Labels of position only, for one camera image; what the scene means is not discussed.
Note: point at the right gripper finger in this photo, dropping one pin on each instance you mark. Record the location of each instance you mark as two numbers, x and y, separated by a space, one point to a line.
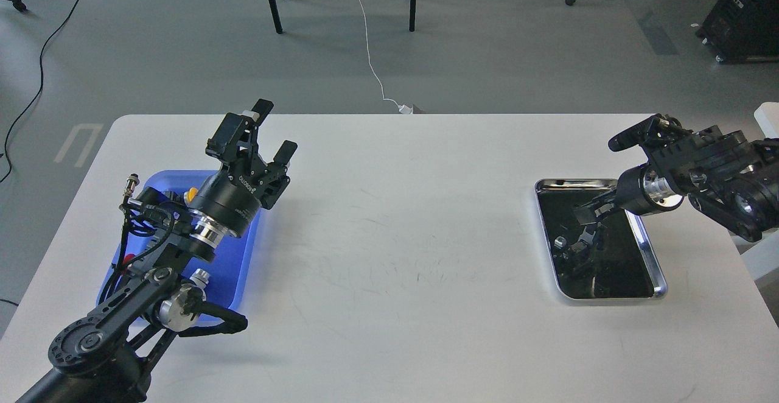
596 210
588 240

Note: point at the silver metal tray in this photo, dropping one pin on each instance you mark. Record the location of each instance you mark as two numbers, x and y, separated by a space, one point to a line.
624 269

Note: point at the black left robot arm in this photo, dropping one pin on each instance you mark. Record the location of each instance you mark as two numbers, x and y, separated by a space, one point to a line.
146 301

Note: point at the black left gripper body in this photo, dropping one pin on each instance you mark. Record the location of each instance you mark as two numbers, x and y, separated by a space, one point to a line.
229 200

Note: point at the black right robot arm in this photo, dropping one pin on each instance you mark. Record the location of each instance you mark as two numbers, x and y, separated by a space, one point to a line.
727 178

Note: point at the silver cylindrical connector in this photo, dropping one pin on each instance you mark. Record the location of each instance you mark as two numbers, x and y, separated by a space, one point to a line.
130 186

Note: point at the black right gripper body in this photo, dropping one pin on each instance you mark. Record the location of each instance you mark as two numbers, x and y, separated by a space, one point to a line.
642 191

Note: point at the black equipment case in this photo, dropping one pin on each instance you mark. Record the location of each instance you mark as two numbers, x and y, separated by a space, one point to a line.
742 31

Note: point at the white rolling chair leg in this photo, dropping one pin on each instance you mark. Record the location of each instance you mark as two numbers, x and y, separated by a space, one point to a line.
761 258

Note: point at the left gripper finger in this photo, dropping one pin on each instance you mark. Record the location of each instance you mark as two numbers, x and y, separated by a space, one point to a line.
274 179
235 141

